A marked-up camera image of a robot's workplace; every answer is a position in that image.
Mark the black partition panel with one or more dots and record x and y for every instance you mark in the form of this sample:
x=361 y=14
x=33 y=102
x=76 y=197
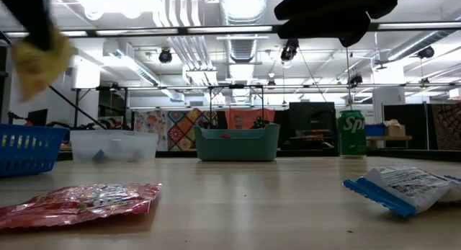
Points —
x=414 y=120

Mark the blue plastic basket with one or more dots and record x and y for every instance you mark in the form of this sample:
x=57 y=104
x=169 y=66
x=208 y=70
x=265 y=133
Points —
x=32 y=163

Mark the black hanging camera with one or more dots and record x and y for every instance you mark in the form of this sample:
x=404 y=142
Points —
x=356 y=79
x=165 y=56
x=426 y=52
x=290 y=50

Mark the brown patterned cloth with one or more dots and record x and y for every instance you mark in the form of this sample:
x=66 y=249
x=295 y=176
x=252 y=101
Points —
x=448 y=127

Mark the green Sprite can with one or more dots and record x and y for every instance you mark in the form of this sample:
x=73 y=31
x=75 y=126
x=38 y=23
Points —
x=351 y=134

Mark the teal plastic bin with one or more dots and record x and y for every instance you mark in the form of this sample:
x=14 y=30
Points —
x=237 y=149

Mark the black monitor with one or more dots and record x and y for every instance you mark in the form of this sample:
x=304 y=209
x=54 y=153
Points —
x=37 y=117

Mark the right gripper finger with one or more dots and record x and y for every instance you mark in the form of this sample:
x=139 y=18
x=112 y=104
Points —
x=324 y=5
x=324 y=29

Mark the black background robot arm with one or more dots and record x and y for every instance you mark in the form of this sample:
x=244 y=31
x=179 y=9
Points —
x=68 y=124
x=259 y=123

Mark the blue storage box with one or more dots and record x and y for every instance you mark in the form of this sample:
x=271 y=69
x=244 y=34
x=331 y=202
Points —
x=374 y=130

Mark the white ventilation duct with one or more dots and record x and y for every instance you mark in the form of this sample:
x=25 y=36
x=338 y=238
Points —
x=243 y=48

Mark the red cloth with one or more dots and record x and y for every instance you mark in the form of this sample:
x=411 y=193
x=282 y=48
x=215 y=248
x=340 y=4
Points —
x=232 y=115

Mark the colourful patchwork quilt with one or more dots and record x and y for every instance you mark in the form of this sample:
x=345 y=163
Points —
x=180 y=131

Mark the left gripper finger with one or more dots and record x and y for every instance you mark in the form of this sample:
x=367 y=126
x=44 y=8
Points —
x=32 y=19

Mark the yellow Sour Patch candy pack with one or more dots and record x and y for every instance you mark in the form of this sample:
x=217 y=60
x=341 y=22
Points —
x=39 y=66

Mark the brown cardboard box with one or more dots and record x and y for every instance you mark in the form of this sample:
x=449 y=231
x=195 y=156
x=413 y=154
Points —
x=394 y=129

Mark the clear plastic container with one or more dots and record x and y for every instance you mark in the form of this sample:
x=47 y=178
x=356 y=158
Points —
x=115 y=142

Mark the black workbench frame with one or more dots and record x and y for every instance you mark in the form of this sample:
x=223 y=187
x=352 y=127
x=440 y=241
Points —
x=76 y=106

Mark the black cabinet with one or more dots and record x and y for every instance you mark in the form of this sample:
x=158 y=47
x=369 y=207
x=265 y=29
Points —
x=311 y=115

